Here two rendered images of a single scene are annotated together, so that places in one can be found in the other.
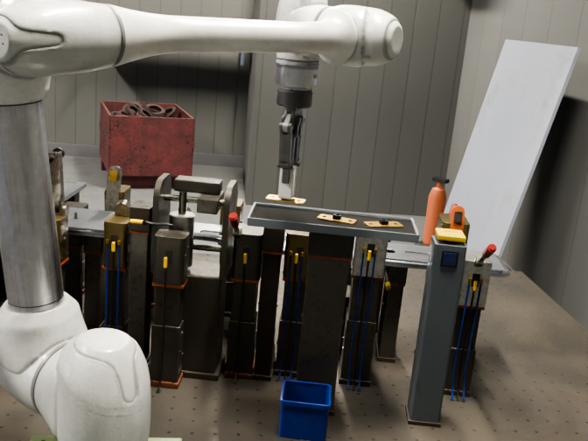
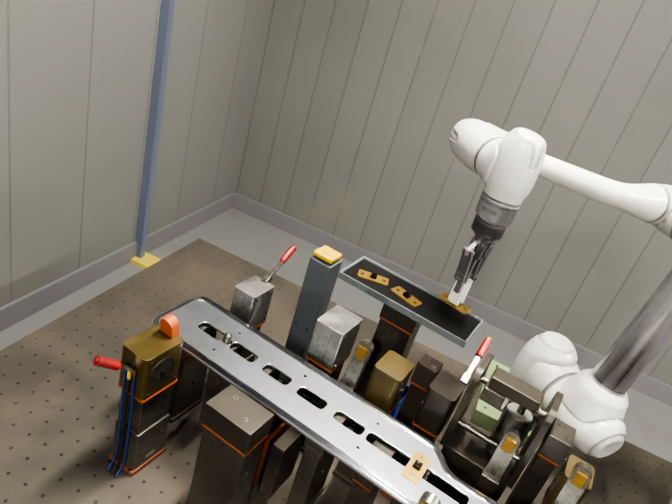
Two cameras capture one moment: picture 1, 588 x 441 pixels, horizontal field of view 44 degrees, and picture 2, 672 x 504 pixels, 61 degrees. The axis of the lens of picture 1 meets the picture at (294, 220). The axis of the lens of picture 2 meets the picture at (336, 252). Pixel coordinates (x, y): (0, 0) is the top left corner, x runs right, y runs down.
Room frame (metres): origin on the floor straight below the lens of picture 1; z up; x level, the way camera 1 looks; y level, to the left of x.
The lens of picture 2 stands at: (2.84, 0.18, 1.90)
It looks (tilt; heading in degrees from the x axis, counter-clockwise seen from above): 28 degrees down; 202
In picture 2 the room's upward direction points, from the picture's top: 17 degrees clockwise
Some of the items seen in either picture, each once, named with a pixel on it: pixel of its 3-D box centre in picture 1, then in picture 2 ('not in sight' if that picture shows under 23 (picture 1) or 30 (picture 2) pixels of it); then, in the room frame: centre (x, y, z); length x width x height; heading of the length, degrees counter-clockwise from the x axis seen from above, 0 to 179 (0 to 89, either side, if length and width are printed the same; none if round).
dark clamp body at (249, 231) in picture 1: (243, 304); (423, 438); (1.70, 0.10, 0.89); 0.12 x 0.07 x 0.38; 178
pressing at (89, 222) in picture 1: (251, 237); (406, 465); (1.92, 0.11, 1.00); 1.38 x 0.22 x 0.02; 88
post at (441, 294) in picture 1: (435, 332); (307, 321); (1.56, -0.35, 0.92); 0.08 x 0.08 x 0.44; 88
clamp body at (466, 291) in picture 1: (465, 326); (245, 336); (1.71, -0.45, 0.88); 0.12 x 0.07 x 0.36; 178
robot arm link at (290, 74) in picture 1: (296, 74); (496, 208); (1.56, 0.02, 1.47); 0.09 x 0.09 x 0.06
